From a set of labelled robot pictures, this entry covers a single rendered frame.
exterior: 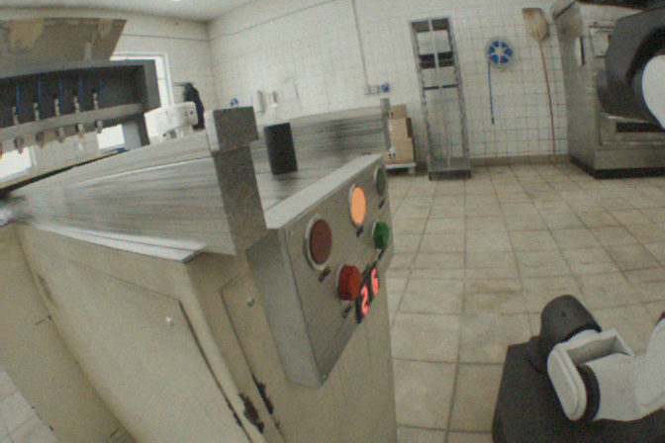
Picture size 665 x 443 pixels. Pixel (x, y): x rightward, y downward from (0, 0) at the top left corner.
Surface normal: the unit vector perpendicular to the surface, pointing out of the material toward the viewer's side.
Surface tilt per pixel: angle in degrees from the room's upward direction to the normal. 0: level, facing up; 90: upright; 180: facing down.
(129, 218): 90
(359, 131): 90
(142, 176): 90
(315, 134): 90
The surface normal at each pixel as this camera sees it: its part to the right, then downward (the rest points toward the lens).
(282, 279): -0.40, 0.29
